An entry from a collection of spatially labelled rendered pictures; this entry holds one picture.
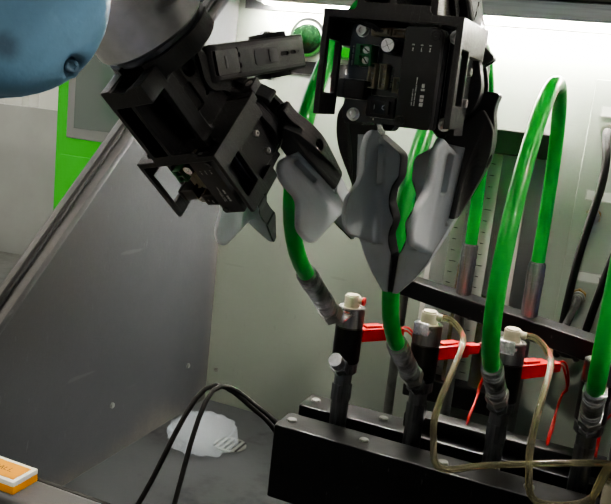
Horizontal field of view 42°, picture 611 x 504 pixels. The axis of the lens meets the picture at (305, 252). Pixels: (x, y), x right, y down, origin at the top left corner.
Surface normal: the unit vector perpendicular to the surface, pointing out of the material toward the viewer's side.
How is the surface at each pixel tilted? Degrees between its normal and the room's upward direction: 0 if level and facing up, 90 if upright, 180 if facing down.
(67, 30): 89
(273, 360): 90
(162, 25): 102
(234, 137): 77
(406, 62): 90
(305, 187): 67
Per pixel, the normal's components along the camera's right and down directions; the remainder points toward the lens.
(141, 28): 0.29, 0.54
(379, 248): -0.40, 0.15
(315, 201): 0.66, -0.18
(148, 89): 0.81, -0.02
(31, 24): 0.58, 0.23
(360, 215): 0.89, 0.13
